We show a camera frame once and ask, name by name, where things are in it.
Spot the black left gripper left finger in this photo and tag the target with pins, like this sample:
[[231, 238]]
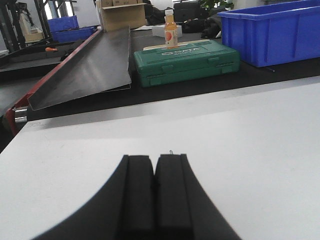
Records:
[[123, 208]]

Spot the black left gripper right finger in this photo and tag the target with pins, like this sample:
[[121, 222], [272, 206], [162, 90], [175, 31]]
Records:
[[184, 211]]

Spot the beige plastic tray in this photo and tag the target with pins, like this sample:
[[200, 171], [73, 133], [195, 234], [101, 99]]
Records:
[[163, 46]]

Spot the green SATA tool case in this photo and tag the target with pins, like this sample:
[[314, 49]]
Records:
[[196, 60]]

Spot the black metal chute ramp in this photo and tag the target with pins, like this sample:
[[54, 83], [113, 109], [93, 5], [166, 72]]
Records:
[[100, 63]]

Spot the orange juice bottle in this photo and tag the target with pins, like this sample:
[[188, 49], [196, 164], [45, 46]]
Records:
[[170, 30]]

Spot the small blue bin back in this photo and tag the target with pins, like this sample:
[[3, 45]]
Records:
[[66, 29]]

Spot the large blue plastic bin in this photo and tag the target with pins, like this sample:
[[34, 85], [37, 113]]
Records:
[[273, 34]]

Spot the large cardboard box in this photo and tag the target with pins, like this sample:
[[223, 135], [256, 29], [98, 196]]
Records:
[[118, 14]]

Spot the orange handled tool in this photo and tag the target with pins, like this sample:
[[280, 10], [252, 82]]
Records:
[[51, 49]]

